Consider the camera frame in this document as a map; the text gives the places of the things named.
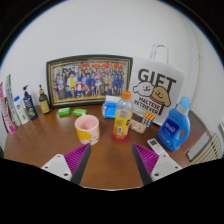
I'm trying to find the pink shuttlecock tube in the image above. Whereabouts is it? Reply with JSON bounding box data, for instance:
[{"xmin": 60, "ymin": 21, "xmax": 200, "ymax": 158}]
[{"xmin": 0, "ymin": 81, "xmax": 17, "ymax": 136}]

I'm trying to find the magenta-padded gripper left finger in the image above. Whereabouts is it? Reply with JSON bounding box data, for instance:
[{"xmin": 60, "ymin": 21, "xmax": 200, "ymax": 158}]
[{"xmin": 40, "ymin": 143, "xmax": 92, "ymax": 185}]

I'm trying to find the white blue-capped bottle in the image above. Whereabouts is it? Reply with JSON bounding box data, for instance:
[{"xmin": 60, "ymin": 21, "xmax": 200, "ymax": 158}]
[{"xmin": 13, "ymin": 95, "xmax": 30, "ymax": 126}]

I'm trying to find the flat round red coaster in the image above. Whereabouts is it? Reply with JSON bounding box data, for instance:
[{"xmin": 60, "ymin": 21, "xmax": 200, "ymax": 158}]
[{"xmin": 110, "ymin": 131, "xmax": 131, "ymax": 144}]

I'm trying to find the blue tissue pack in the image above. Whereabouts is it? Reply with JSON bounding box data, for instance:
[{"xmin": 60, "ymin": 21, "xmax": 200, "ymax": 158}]
[{"xmin": 101, "ymin": 95, "xmax": 123, "ymax": 120}]

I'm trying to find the framed group photo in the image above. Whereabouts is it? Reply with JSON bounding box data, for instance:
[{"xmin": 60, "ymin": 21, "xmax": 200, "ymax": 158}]
[{"xmin": 45, "ymin": 54, "xmax": 134, "ymax": 109}]

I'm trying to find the dark blue pump bottle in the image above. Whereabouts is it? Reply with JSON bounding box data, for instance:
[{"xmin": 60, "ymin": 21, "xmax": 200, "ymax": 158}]
[{"xmin": 22, "ymin": 84, "xmax": 39, "ymax": 121}]

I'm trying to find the white paper gift bag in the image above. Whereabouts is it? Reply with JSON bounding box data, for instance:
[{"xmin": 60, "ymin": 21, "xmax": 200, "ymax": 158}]
[{"xmin": 128, "ymin": 43, "xmax": 186, "ymax": 126}]

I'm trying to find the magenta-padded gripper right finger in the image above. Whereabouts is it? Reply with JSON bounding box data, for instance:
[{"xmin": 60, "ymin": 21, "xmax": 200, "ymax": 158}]
[{"xmin": 132, "ymin": 143, "xmax": 183, "ymax": 186}]

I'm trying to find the brown pump bottle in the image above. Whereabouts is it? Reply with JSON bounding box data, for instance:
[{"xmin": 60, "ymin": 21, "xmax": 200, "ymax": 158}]
[{"xmin": 38, "ymin": 84, "xmax": 52, "ymax": 115}]

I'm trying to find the orange-capped juice bottle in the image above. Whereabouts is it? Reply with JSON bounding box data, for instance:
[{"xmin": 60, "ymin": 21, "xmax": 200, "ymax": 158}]
[{"xmin": 112, "ymin": 90, "xmax": 135, "ymax": 141}]

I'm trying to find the white radiator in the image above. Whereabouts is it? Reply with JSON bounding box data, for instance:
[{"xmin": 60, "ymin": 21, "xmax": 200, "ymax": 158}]
[{"xmin": 189, "ymin": 133, "xmax": 224, "ymax": 166}]

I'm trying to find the pink and yellow mug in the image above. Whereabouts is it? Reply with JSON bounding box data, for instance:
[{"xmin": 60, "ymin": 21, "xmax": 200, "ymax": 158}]
[{"xmin": 74, "ymin": 114, "xmax": 101, "ymax": 146}]

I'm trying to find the small snack packet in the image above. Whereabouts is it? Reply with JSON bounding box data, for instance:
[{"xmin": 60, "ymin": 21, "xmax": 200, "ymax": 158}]
[{"xmin": 129, "ymin": 118, "xmax": 148, "ymax": 135}]

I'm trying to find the dark wooden side table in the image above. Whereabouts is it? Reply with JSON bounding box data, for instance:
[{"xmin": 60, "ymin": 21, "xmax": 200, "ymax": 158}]
[{"xmin": 179, "ymin": 109, "xmax": 213, "ymax": 163}]

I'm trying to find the white green-blue shuttlecock tube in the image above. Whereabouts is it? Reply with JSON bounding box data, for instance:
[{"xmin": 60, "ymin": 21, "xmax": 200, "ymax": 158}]
[{"xmin": 3, "ymin": 73, "xmax": 22, "ymax": 128}]

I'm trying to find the blue detergent bottle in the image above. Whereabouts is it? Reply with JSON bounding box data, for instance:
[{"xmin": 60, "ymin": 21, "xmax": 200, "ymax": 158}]
[{"xmin": 157, "ymin": 95, "xmax": 193, "ymax": 152}]

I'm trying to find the small green packet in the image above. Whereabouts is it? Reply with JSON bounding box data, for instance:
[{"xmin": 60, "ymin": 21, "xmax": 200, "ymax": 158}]
[
  {"xmin": 57, "ymin": 106, "xmax": 72, "ymax": 117},
  {"xmin": 72, "ymin": 107, "xmax": 88, "ymax": 117}
]

